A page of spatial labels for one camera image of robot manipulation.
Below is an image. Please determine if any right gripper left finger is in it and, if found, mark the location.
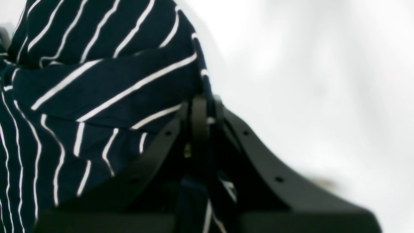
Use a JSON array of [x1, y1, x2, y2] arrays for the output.
[[34, 95, 209, 233]]

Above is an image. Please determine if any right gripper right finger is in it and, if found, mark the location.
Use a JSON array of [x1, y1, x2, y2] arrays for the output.
[[214, 97, 382, 233]]

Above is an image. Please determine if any black white striped t-shirt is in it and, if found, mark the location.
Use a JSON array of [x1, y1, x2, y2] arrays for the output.
[[0, 0, 240, 233]]

